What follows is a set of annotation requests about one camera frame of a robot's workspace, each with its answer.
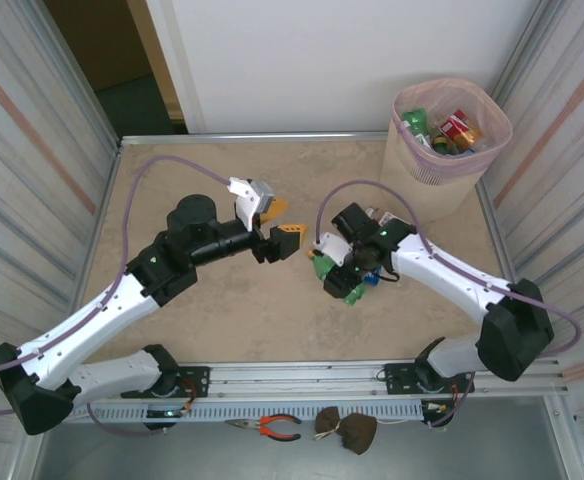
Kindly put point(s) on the bottle with red gold label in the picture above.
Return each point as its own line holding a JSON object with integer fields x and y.
{"x": 459, "y": 127}

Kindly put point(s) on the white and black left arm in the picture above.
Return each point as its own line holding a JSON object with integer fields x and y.
{"x": 87, "y": 320}

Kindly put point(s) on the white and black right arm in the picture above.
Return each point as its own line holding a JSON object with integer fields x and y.
{"x": 447, "y": 272}

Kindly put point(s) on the bottle with purple grape label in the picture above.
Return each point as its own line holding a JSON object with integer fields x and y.
{"x": 386, "y": 219}

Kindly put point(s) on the brown cloth bundle with twine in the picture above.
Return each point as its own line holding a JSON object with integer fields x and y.
{"x": 357, "y": 430}

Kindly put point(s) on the pink waste basket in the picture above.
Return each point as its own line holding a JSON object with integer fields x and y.
{"x": 452, "y": 95}

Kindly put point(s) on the circuit board with green light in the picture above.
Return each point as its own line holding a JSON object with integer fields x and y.
{"x": 169, "y": 413}

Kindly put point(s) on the tan wooden door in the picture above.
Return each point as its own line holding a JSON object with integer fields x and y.
{"x": 150, "y": 40}

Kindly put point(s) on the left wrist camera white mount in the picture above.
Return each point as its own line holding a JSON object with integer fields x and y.
{"x": 252, "y": 200}

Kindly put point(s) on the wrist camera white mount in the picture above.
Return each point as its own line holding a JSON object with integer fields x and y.
{"x": 333, "y": 247}
{"x": 252, "y": 200}

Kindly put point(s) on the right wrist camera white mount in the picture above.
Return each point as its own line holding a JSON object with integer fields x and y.
{"x": 333, "y": 247}

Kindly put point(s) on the aluminium table frame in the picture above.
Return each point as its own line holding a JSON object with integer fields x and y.
{"x": 222, "y": 138}

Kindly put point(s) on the aluminium mounting rail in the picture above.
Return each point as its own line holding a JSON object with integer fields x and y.
{"x": 297, "y": 380}

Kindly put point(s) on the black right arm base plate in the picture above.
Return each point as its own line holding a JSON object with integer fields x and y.
{"x": 397, "y": 380}

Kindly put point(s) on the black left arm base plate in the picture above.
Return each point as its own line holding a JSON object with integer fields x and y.
{"x": 197, "y": 380}

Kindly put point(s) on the white door frame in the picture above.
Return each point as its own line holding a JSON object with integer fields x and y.
{"x": 172, "y": 50}

